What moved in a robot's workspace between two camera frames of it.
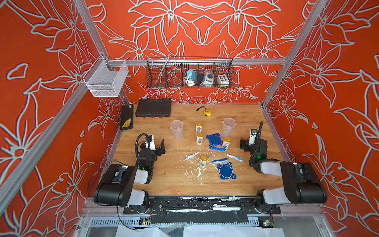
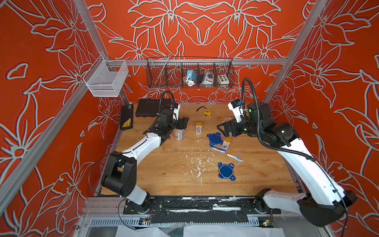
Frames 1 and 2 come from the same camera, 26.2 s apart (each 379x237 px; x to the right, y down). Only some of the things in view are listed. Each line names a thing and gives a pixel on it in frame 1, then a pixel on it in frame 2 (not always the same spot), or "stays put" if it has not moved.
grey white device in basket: (208, 78) stays put
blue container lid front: (226, 171) stays put
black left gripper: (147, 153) -> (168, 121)
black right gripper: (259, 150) -> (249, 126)
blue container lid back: (214, 139) stays put
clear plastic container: (177, 127) stays put
